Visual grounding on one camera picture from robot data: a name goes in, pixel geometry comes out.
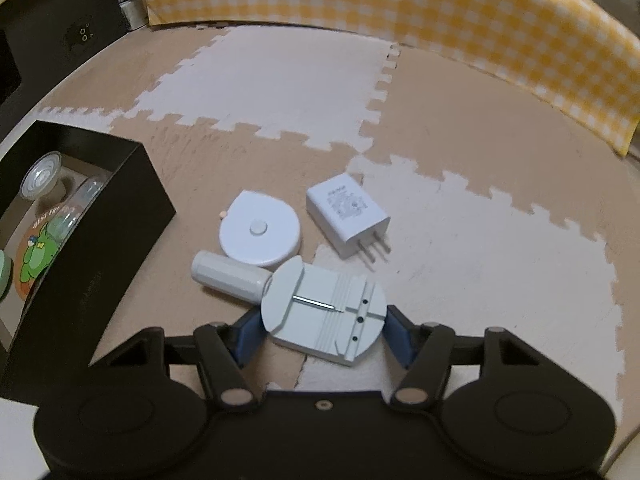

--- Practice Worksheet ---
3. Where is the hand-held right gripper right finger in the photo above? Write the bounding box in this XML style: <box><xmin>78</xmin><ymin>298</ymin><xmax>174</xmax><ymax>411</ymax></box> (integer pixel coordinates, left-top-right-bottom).
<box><xmin>382</xmin><ymin>305</ymin><xmax>532</xmax><ymax>407</ymax></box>

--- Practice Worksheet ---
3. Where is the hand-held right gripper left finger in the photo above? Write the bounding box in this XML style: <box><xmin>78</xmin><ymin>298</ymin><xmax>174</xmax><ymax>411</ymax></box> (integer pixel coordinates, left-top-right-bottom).
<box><xmin>107</xmin><ymin>310</ymin><xmax>267</xmax><ymax>407</ymax></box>

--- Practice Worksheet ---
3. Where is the pale grey watch tool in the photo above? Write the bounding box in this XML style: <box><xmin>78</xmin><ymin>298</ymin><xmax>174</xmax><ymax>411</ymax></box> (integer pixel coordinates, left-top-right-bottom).
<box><xmin>260</xmin><ymin>255</ymin><xmax>389</xmax><ymax>367</ymax></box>

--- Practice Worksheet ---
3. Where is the black cardboard box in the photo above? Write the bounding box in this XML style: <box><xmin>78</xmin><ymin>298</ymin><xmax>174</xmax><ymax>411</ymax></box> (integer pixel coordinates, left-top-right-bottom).
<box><xmin>0</xmin><ymin>120</ymin><xmax>177</xmax><ymax>407</ymax></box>

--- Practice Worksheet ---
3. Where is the clear pale green jar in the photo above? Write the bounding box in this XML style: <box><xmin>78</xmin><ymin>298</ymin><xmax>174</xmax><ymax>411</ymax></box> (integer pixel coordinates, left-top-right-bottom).
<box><xmin>52</xmin><ymin>176</ymin><xmax>110</xmax><ymax>242</ymax></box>

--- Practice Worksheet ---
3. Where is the pale green round lid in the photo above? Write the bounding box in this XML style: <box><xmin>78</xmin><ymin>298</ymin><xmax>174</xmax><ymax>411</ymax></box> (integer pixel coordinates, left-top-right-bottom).
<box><xmin>0</xmin><ymin>251</ymin><xmax>12</xmax><ymax>307</ymax></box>

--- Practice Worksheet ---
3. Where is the white cylinder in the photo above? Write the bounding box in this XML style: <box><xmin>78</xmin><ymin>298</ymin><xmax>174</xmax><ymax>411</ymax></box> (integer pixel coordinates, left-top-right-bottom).
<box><xmin>190</xmin><ymin>251</ymin><xmax>272</xmax><ymax>304</ymax></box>

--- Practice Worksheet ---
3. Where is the white round tape measure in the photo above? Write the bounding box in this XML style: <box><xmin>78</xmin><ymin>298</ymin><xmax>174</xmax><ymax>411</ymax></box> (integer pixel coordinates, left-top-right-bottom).
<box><xmin>218</xmin><ymin>189</ymin><xmax>303</xmax><ymax>268</ymax></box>

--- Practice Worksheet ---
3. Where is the white plug charger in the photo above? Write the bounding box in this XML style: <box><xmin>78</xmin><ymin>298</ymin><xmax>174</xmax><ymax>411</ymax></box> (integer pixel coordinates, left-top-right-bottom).
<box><xmin>305</xmin><ymin>172</ymin><xmax>392</xmax><ymax>266</ymax></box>

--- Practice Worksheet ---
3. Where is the foam puzzle floor mat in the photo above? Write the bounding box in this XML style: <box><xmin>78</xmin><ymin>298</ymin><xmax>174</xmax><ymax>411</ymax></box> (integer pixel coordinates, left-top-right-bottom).
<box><xmin>0</xmin><ymin>22</ymin><xmax>636</xmax><ymax>441</ymax></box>

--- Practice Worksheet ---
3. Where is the round cork elephant coaster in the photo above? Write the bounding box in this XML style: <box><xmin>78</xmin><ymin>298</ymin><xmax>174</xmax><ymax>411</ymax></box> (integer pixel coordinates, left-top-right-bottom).
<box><xmin>15</xmin><ymin>204</ymin><xmax>77</xmax><ymax>302</ymax></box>

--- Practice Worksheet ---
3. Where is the yellow checked cloth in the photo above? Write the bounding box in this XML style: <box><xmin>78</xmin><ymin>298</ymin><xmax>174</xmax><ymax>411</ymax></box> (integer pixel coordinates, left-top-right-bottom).
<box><xmin>138</xmin><ymin>0</ymin><xmax>640</xmax><ymax>159</ymax></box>

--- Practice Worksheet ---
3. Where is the black cabinet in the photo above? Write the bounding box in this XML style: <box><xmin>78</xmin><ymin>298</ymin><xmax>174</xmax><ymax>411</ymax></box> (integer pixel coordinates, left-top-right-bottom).
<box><xmin>0</xmin><ymin>0</ymin><xmax>129</xmax><ymax>128</ymax></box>

